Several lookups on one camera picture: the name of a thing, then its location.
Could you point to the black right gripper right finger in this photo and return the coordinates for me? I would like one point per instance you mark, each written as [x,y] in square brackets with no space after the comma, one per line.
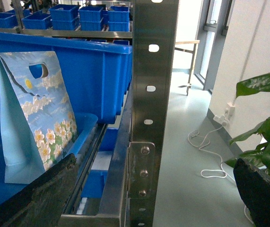
[254,188]

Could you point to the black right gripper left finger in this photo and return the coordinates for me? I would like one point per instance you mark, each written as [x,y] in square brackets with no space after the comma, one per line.
[40,204]

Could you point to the flower print gift bag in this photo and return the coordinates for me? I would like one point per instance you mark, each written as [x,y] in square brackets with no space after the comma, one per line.
[37,122]

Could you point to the large blue plastic bin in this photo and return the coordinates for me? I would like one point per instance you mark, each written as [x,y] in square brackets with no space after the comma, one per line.
[94,73]

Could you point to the wooden top metal table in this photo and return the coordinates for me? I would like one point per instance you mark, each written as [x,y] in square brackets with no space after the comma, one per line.
[190,49]

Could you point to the white wall power adapter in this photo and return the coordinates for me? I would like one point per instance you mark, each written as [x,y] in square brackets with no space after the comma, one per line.
[224,119]

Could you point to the steel rack upright post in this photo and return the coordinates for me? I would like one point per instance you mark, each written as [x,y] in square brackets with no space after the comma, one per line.
[154,32]

